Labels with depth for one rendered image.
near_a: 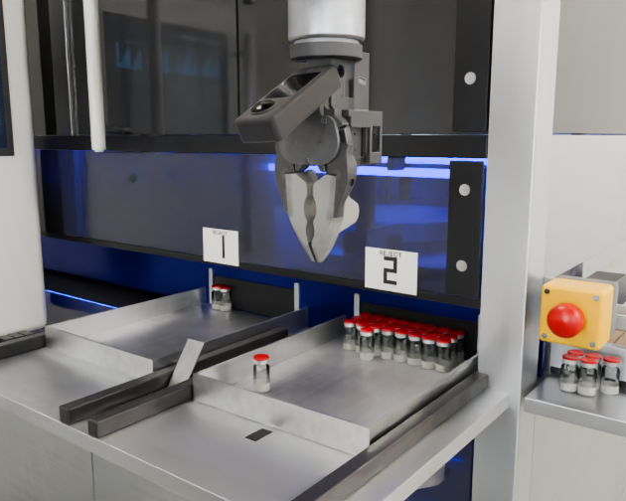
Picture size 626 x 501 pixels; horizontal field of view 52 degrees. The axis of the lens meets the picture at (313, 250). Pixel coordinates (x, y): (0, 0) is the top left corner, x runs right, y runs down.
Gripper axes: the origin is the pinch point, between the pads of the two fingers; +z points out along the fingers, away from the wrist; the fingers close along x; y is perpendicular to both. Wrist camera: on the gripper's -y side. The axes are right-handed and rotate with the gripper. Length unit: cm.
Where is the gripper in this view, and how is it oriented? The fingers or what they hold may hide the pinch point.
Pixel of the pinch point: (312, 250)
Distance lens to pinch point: 65.1
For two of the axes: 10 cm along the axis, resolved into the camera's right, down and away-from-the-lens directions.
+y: 6.0, -1.4, 7.8
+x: -8.0, -1.0, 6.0
